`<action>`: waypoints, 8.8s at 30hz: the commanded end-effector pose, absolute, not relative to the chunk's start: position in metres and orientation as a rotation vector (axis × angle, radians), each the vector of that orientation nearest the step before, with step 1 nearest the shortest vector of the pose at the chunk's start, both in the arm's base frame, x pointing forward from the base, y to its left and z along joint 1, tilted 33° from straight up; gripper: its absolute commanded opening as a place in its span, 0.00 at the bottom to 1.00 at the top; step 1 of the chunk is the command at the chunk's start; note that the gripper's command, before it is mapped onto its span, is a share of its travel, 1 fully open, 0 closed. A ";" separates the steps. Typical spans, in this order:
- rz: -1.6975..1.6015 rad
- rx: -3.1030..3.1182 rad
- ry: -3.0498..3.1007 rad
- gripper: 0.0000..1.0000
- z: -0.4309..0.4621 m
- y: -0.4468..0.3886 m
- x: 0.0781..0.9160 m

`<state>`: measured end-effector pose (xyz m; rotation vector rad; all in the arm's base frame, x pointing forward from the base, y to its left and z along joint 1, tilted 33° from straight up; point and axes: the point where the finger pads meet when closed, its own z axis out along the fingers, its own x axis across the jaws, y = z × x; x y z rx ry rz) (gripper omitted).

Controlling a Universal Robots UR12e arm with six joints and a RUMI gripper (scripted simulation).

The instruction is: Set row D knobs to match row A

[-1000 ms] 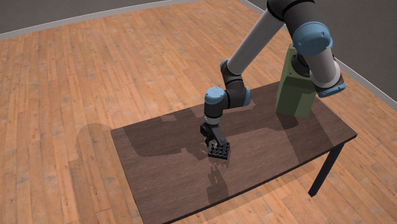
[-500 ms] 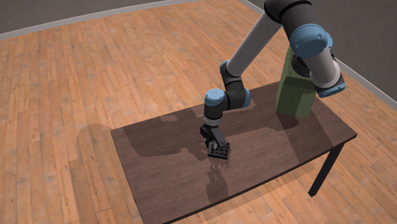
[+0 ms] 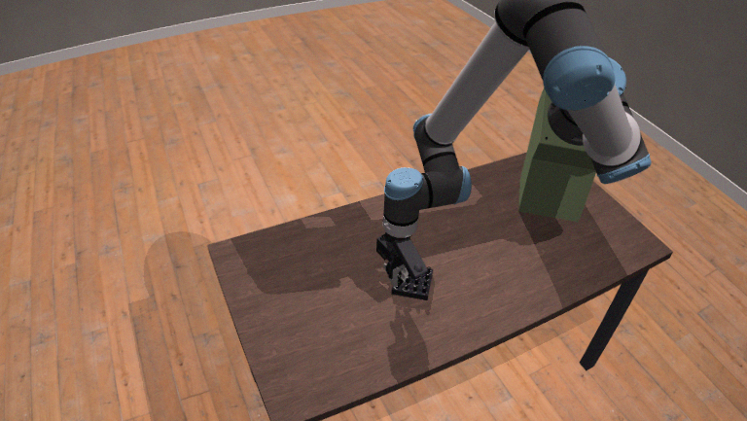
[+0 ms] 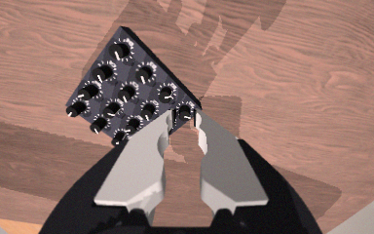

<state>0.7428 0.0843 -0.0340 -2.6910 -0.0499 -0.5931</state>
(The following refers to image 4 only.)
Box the dark grey knob box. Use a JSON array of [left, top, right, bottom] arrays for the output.
[[65, 26, 202, 146]]

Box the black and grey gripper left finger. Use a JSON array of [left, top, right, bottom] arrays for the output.
[[38, 108, 176, 234]]

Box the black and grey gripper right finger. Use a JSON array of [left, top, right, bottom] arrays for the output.
[[193, 108, 322, 234]]

